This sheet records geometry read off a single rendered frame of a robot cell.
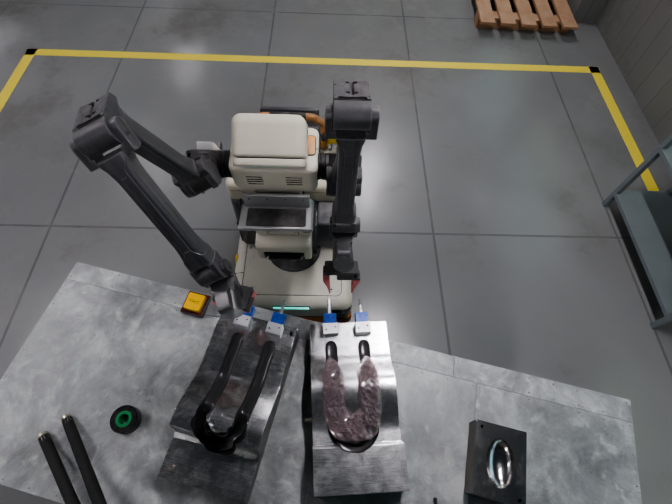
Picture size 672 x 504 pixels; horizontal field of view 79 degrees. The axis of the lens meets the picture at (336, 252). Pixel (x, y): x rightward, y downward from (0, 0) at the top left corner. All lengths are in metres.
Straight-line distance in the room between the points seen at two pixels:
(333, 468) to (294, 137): 0.91
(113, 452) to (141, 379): 0.22
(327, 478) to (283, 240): 0.84
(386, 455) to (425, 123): 2.55
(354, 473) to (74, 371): 0.95
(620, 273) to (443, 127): 1.54
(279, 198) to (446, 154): 1.95
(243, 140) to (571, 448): 1.35
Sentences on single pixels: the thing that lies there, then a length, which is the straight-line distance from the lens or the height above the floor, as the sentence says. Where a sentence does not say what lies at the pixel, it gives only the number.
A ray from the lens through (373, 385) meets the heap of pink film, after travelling 1.28.
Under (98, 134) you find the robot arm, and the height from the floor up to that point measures 1.59.
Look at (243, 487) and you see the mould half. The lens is 1.32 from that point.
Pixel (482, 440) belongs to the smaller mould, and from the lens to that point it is 1.39.
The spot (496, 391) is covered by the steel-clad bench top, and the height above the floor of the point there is 0.80.
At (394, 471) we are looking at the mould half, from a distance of 1.27.
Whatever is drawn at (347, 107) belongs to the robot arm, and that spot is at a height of 1.63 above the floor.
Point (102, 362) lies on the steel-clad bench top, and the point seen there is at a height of 0.80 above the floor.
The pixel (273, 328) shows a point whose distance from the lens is 1.33.
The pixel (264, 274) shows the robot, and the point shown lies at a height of 0.28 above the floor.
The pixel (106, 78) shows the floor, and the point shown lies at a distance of 3.95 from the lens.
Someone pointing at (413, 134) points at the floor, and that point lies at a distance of 3.20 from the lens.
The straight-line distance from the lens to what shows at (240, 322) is 1.36.
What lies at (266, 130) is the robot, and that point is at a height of 1.37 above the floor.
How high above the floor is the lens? 2.17
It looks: 60 degrees down
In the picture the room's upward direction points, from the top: 4 degrees clockwise
